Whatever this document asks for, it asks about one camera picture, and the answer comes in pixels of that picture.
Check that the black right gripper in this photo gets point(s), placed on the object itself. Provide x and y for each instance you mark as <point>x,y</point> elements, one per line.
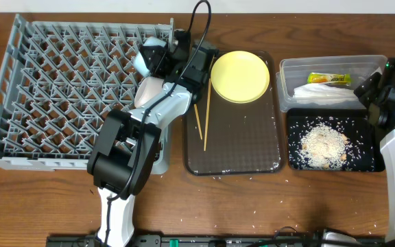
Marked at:
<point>368,90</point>

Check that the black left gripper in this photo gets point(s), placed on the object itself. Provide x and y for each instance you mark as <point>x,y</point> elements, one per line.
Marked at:
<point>156,60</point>

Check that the light blue bowl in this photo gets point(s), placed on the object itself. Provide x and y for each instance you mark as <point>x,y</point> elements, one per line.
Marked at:
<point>139,64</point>

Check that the white round bowl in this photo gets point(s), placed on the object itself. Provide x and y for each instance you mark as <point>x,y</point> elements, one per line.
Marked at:
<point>149,88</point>

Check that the green orange snack wrapper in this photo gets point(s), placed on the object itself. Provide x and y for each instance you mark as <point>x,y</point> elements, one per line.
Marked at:
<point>328,78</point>

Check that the white tissue paper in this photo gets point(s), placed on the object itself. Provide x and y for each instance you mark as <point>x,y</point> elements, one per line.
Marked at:
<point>323,90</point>

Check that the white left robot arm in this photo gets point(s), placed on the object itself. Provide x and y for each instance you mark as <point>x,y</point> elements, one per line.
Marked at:
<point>125,150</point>

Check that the clear plastic waste bin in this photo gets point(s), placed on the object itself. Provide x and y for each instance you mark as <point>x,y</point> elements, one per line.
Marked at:
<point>295,71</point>

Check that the black food waste tray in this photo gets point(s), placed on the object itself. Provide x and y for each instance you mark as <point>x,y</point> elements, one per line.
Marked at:
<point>363,153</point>

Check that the grey plastic dishwasher rack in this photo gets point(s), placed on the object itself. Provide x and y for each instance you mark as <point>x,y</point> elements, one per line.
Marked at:
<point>58,82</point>

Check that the wooden chopstick right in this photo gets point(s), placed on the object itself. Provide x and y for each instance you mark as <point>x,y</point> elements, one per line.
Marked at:
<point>208,104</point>

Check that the wooden chopstick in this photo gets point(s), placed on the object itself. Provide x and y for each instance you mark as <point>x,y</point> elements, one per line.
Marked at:
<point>198,120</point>
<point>208,104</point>

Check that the wooden chopstick left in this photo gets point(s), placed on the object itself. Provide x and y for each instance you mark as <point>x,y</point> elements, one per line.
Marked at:
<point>198,120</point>

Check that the pile of rice scraps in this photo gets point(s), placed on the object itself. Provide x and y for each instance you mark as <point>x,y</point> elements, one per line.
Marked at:
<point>324,148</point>

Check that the yellow round plate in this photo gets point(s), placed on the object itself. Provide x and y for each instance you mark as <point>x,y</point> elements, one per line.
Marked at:
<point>240,77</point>

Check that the dark brown serving tray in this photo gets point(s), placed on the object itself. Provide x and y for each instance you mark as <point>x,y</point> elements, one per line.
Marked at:
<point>242,138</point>

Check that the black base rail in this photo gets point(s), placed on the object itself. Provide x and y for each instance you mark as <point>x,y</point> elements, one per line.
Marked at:
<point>327,239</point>

